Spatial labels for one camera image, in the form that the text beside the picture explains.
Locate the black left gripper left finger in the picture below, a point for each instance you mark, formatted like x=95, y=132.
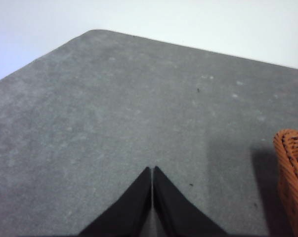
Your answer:
x=128, y=215

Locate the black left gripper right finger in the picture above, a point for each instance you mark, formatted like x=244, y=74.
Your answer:
x=177, y=214

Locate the brown wicker basket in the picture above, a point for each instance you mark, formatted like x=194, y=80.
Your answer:
x=286, y=145

